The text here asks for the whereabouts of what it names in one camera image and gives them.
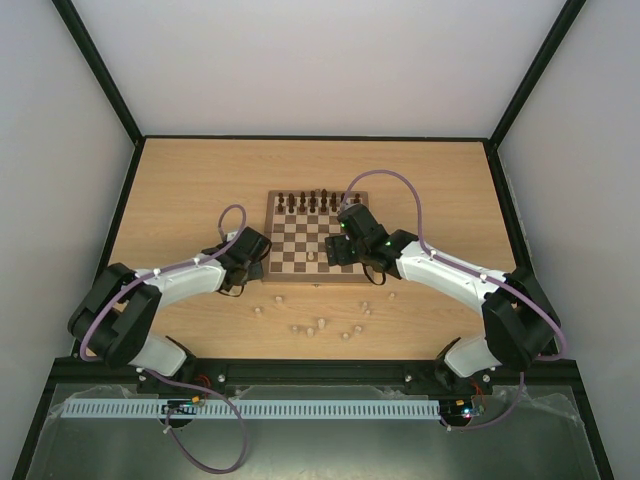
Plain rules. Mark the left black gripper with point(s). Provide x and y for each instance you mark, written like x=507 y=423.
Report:
x=258 y=271

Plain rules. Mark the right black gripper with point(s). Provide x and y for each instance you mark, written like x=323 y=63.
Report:
x=337 y=250

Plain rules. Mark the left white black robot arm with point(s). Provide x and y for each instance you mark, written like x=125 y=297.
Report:
x=113 y=322

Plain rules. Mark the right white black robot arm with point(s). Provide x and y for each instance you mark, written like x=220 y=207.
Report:
x=519 y=321

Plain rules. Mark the wooden chess board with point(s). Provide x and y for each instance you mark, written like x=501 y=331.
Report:
x=294 y=235

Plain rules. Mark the metal front plate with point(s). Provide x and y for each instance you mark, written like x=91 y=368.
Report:
x=542 y=438

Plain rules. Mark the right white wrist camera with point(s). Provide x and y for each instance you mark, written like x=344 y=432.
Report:
x=349 y=203

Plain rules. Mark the light blue slotted cable duct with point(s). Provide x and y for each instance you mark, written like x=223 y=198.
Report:
x=253 y=409

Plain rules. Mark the black aluminium mounting rail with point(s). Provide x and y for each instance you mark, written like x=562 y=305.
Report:
x=228 y=375

